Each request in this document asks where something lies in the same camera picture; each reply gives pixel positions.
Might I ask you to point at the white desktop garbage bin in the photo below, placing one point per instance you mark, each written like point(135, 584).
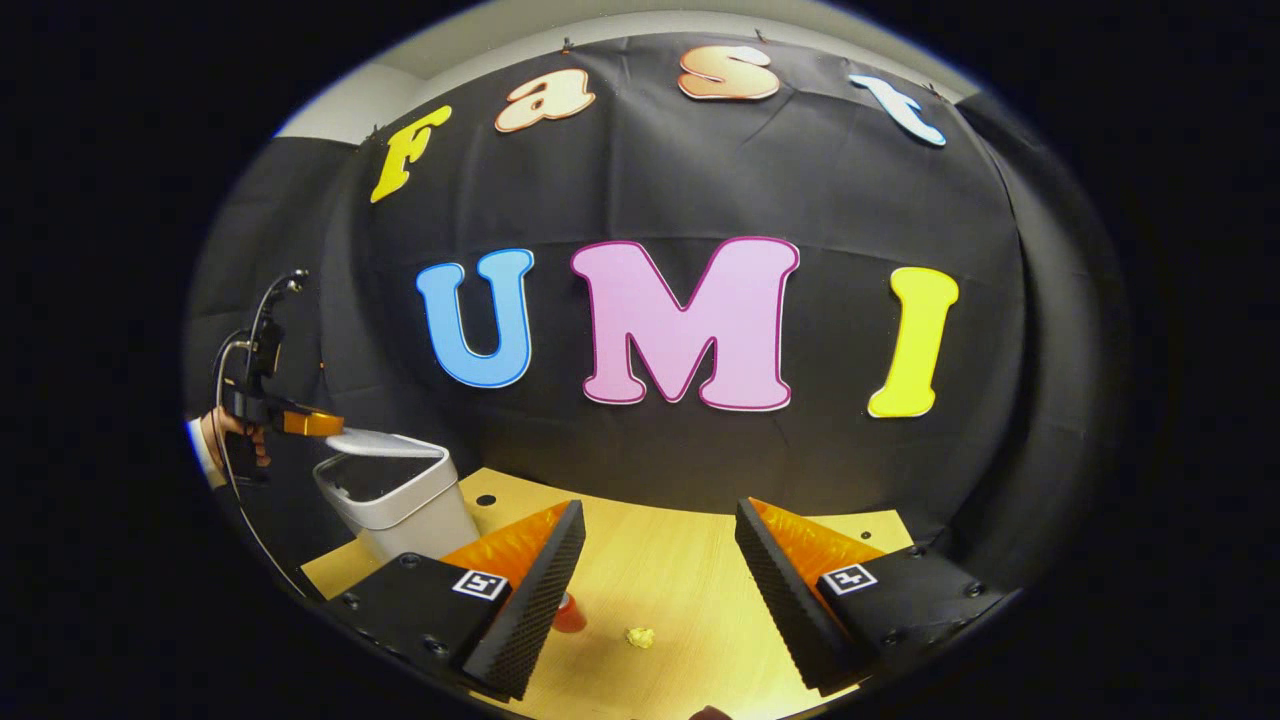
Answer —
point(410, 520)

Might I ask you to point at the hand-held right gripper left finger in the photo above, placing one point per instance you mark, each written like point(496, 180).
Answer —
point(535, 600)

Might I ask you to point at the yellow paper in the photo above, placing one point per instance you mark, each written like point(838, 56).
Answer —
point(640, 637)

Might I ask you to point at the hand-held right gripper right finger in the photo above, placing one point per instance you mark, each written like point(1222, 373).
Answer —
point(785, 600)

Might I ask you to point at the black backdrop cloth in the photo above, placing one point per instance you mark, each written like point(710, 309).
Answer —
point(650, 460)

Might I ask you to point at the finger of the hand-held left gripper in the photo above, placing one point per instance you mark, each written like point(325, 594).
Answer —
point(315, 423)

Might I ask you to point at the wooden desktop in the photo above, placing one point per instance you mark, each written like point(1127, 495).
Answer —
point(670, 570)

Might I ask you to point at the red pop can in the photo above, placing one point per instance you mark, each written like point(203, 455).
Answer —
point(572, 615)

